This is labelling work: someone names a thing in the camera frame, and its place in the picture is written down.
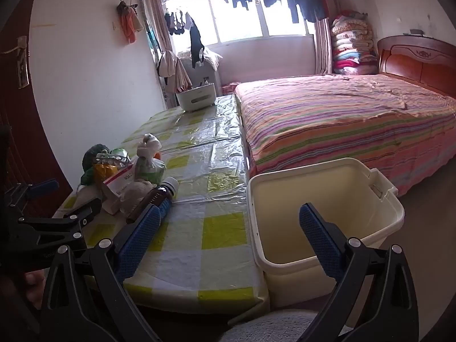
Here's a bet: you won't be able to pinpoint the beige garment on curtain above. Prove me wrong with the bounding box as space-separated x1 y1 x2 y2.
158 50 192 93

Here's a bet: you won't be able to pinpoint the white red medicine box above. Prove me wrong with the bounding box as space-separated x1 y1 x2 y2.
101 164 135 215

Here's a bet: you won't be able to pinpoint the white pen holder box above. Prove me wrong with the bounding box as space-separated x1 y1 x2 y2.
176 84 216 112

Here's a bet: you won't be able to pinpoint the yellow snack wrapper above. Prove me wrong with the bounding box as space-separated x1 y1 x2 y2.
93 163 118 187

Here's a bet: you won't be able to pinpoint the striped bed sheet mattress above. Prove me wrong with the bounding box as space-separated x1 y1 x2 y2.
235 74 455 195

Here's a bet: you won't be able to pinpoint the pink curtain right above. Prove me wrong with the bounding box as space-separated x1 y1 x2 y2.
314 19 333 74

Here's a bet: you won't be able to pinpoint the green broccoli plush toy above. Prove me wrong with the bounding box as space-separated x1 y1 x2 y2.
80 144 109 186

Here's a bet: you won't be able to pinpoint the dark red door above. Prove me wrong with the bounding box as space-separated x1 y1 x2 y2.
1 0 71 217

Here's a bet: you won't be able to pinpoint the pink curtain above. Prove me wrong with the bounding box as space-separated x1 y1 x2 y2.
314 19 333 74
137 0 193 95

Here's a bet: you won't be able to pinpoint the clear plastic bag green contents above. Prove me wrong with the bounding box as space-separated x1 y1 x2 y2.
135 134 165 185

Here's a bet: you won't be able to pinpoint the pink curtain left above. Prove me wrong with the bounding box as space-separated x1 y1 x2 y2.
137 0 193 95

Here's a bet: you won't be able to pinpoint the black hanging garment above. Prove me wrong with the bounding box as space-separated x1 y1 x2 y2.
189 18 205 69

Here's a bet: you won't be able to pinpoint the red wooden headboard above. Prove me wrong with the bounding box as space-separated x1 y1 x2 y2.
377 35 456 98

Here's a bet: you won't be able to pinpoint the orange cloth on wall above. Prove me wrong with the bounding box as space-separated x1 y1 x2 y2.
116 1 143 44

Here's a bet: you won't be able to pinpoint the person's left hand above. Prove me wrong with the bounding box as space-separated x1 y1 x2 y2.
25 269 46 310

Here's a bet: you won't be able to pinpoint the stack of folded quilts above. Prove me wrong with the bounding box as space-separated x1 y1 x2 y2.
330 10 379 76

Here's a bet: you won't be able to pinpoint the cream plastic trash bin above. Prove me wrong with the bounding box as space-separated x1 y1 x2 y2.
247 158 405 307

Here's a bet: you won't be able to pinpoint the silver pill blister pack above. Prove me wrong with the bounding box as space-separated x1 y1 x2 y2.
93 149 131 168

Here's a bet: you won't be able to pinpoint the brown medicine bottle white cap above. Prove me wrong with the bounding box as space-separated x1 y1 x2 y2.
126 177 179 224

